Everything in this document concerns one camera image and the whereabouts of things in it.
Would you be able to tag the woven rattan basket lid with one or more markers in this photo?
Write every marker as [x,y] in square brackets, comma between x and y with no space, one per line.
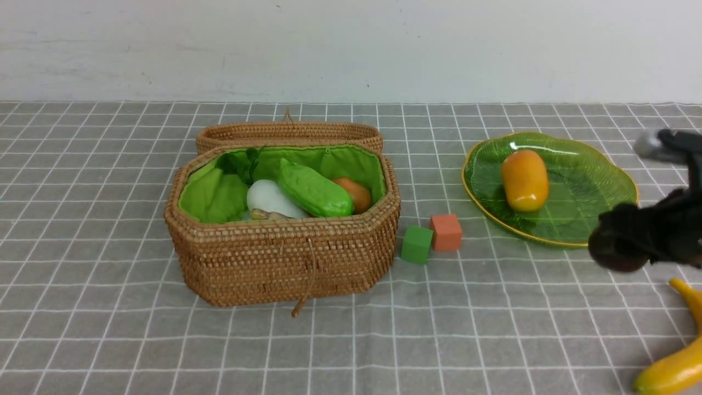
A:
[288,130]

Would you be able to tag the white radish with leaves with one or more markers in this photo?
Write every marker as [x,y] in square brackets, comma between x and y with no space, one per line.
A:
[264,193]

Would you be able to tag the brown potato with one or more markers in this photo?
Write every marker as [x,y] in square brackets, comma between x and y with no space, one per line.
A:
[360,195]

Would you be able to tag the orange yellow mango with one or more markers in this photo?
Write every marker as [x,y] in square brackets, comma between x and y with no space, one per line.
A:
[525,181]

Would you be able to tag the yellow banana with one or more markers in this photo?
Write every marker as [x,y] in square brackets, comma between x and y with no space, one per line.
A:
[681,370]

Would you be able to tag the green foam cube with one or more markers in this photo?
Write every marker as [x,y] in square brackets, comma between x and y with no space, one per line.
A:
[416,245]

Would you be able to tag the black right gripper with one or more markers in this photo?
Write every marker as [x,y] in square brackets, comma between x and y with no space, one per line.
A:
[668,231]

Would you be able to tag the woven rattan basket green lining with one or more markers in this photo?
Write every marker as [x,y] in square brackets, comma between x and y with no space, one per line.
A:
[247,262]

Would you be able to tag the orange foam cube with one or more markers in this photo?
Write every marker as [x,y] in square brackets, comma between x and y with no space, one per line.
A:
[448,234]

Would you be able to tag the green glass leaf plate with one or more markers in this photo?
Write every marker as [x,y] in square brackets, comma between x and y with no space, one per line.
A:
[582,184]

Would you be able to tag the dark purple eggplant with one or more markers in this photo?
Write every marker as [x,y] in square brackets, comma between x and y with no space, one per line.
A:
[261,215]

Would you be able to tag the dark purple passion fruit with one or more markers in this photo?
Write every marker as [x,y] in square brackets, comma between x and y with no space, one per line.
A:
[615,254]

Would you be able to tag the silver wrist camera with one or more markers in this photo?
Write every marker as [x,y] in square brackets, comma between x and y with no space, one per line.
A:
[648,147]

